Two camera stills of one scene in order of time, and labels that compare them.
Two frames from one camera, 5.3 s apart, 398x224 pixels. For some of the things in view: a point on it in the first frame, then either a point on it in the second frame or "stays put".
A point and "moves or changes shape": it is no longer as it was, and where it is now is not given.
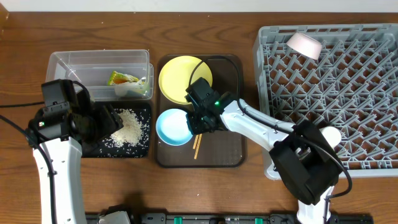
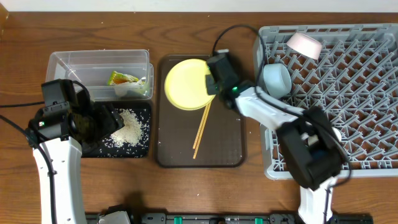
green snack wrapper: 117,78 stays put
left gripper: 111,123 stays put
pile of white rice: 130,131 stays put
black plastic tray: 132,140 stays put
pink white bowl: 305,45 stays put
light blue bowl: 171,127 → 275,80
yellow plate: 176,74 moves or changes shape
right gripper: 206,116 → 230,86
